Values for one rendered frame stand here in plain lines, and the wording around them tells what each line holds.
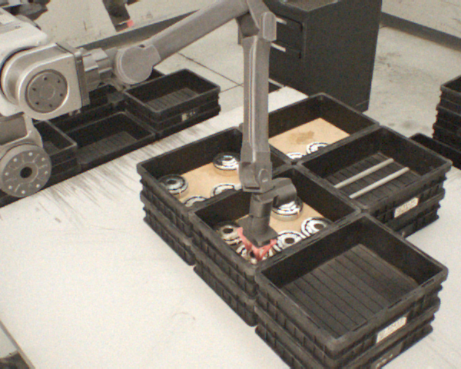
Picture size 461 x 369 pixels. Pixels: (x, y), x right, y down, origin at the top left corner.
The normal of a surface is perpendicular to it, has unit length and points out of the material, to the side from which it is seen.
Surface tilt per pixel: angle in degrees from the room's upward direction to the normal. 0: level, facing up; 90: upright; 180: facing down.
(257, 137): 58
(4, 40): 0
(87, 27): 90
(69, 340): 0
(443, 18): 90
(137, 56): 64
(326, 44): 90
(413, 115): 0
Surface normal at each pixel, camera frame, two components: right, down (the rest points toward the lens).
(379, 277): -0.01, -0.81
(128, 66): 0.57, 0.04
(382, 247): -0.80, 0.36
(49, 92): 0.65, 0.44
